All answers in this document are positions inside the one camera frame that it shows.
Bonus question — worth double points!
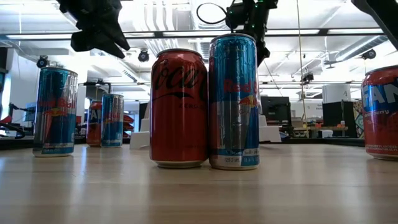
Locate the silver ceiling air duct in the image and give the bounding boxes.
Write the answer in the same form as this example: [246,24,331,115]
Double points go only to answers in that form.
[334,34,389,63]

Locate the colourful patchwork quilt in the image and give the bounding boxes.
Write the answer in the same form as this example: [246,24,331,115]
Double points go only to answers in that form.
[353,100,366,139]

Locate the white three-step display shelf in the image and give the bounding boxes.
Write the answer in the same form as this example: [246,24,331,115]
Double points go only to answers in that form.
[129,104,282,150]

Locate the small background monitor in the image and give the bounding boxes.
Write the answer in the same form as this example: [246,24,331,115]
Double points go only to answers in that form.
[24,102,38,123]

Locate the black cabinet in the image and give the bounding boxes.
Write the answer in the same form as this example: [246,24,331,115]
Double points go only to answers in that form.
[322,100,358,139]

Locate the white column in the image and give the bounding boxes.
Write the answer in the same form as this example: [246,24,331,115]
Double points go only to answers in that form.
[322,83,352,104]

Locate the red Fanta strawberry can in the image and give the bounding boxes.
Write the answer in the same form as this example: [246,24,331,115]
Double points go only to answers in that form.
[361,64,398,161]
[86,100,103,148]

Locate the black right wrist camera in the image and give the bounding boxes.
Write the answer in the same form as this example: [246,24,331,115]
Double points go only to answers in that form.
[225,2,248,31]

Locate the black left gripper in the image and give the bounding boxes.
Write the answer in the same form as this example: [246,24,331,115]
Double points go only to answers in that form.
[55,0,131,59]

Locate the red storage bins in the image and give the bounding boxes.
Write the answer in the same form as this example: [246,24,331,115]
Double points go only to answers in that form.
[123,113,136,139]

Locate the wooden background table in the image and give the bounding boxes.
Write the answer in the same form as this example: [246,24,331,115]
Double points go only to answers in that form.
[292,123,349,138]

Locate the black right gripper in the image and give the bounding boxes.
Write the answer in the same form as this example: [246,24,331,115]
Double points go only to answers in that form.
[245,0,279,67]

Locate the blue silver Red Bull can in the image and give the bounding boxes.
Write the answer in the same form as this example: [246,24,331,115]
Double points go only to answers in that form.
[100,93,125,148]
[32,66,78,158]
[208,33,261,171]

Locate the thin hanging cord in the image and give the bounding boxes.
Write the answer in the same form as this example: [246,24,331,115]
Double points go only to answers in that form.
[295,0,309,138]

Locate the black aluminium table frame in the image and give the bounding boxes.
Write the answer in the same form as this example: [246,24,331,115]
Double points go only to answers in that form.
[0,136,366,151]

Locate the black computer monitor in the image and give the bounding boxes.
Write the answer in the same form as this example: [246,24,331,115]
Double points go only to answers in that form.
[260,96,292,126]

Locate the red Coca-Cola Zero can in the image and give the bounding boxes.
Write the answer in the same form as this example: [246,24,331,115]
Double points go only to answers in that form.
[149,48,209,169]

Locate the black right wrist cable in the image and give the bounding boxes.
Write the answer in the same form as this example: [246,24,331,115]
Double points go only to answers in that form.
[196,2,233,26]

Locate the black overhead frame bar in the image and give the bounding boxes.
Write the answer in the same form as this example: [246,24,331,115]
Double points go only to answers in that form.
[0,28,386,40]

